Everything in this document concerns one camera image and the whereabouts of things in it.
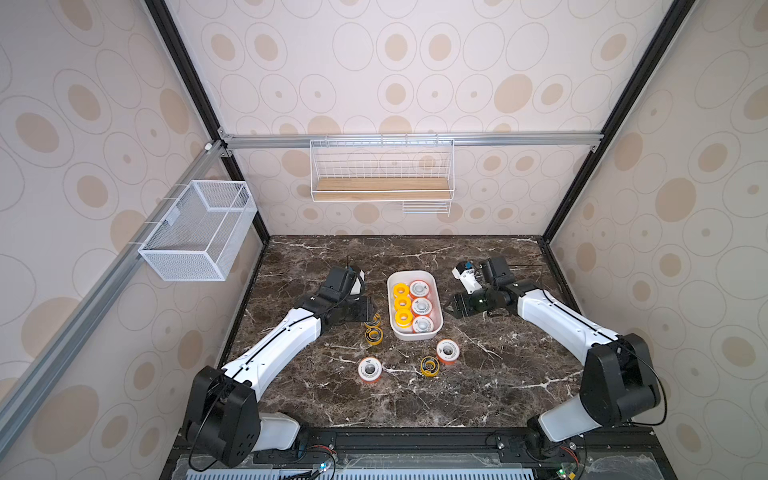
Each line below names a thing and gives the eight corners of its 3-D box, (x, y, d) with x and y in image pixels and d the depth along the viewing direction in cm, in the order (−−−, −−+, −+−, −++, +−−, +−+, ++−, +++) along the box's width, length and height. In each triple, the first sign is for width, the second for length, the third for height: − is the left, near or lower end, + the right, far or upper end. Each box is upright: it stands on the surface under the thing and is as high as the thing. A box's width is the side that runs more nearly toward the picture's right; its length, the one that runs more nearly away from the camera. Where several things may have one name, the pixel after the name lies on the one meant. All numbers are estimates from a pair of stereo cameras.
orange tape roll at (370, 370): (358, 383, 86) (357, 380, 84) (359, 360, 90) (359, 357, 88) (381, 383, 86) (381, 380, 84) (381, 360, 90) (381, 357, 88)
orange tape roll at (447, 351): (437, 364, 89) (438, 361, 87) (435, 342, 94) (435, 339, 92) (460, 364, 89) (461, 361, 87) (456, 342, 94) (458, 339, 92)
